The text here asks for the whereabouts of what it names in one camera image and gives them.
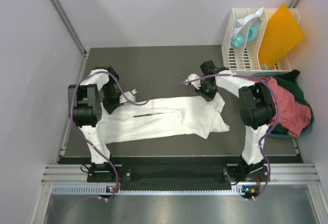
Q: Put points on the green t shirt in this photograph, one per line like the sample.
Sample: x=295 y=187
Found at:
x=294 y=85

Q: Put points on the grey slotted cable duct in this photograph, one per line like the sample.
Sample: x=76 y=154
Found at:
x=107 y=190

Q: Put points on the pink t shirt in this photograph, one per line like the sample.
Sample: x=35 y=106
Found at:
x=293 y=116

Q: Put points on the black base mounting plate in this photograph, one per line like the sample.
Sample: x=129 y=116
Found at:
x=230 y=170

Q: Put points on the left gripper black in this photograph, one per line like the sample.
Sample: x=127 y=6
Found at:
x=110 y=106

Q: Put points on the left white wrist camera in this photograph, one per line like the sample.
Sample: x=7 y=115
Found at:
x=128 y=97

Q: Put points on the white printed t shirt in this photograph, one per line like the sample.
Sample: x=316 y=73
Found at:
x=163 y=117

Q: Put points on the aluminium corner post left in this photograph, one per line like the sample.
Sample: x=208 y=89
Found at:
x=62 y=15

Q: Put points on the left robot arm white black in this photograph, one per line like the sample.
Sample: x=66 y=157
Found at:
x=86 y=103

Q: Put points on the teal white headphones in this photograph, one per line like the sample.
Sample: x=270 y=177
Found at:
x=246 y=29

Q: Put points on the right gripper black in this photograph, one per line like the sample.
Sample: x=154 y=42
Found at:
x=207 y=97

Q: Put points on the aluminium frame rail front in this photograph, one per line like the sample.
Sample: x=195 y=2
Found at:
x=284 y=174

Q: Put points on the white plastic file organizer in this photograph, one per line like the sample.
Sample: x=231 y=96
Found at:
x=245 y=58

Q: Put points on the orange plastic folder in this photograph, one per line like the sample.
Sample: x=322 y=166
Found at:
x=282 y=34

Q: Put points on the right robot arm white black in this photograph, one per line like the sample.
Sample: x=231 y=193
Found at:
x=257 y=109

